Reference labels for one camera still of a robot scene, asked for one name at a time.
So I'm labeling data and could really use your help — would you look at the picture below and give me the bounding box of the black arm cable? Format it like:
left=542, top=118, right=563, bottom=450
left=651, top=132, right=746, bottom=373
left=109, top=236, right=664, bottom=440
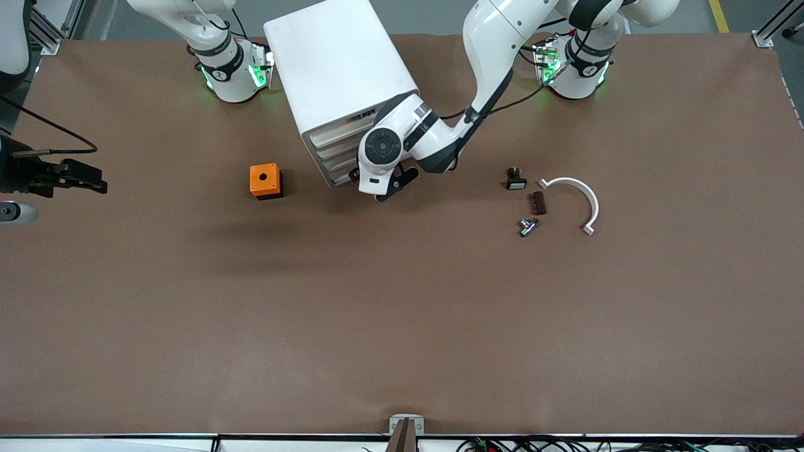
left=438, top=38, right=582, bottom=121
left=0, top=94, right=99, bottom=156

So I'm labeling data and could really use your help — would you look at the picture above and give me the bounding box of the orange button enclosure box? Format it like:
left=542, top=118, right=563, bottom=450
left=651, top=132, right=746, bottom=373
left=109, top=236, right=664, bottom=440
left=249, top=163, right=285, bottom=201

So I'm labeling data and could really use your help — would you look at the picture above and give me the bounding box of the aluminium frame profile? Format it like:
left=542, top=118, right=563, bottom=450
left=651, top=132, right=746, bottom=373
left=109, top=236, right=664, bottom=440
left=752, top=0, right=804, bottom=49
left=28, top=0, right=85, bottom=56

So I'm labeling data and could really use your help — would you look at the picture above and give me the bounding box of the metal table edge bracket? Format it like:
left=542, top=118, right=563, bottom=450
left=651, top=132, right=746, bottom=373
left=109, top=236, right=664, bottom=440
left=384, top=414, right=426, bottom=452

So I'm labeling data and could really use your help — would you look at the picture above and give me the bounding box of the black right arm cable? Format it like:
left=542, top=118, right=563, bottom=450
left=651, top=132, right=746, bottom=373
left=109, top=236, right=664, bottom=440
left=0, top=94, right=99, bottom=156

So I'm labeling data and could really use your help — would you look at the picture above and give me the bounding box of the white drawer cabinet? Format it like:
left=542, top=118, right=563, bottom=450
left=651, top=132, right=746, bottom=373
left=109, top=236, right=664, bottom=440
left=263, top=0, right=421, bottom=190

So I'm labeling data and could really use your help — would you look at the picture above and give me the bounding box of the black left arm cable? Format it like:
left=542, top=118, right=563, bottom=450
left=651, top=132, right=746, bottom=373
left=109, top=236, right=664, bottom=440
left=438, top=38, right=582, bottom=121

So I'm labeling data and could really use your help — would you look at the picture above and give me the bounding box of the white half-ring pipe clamp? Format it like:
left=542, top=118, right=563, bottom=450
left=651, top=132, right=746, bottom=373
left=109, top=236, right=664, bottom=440
left=538, top=177, right=600, bottom=237

